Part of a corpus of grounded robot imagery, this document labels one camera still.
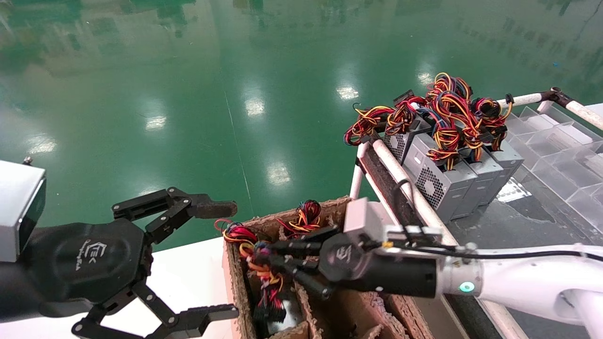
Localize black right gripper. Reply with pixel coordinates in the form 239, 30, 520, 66
266, 225, 438, 301

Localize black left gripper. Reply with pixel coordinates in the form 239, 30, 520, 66
19, 187, 240, 339

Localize power supply with coloured wires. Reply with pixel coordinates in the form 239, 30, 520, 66
239, 240, 303, 338
214, 219, 259, 246
277, 200, 326, 237

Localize brown cardboard divider box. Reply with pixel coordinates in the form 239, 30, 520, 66
221, 196, 436, 339

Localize dark tilted power supply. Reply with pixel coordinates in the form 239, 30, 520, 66
344, 89, 432, 165

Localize clear plastic compartment tray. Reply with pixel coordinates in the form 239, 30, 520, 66
505, 105, 603, 232

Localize black tube corner joint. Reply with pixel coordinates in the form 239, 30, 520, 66
541, 87, 576, 108

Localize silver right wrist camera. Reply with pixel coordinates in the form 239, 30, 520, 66
343, 197, 444, 249

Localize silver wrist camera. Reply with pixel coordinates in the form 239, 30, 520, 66
0, 157, 47, 263
343, 197, 444, 249

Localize white tube cart frame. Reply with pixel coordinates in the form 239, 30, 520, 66
350, 87, 603, 339

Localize grey power supply with wires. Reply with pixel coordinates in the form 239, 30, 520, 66
458, 94, 505, 220
403, 73, 479, 224
471, 97, 525, 206

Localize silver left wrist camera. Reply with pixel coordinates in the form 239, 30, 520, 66
0, 157, 47, 263

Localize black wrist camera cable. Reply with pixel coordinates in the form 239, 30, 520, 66
390, 241, 603, 263

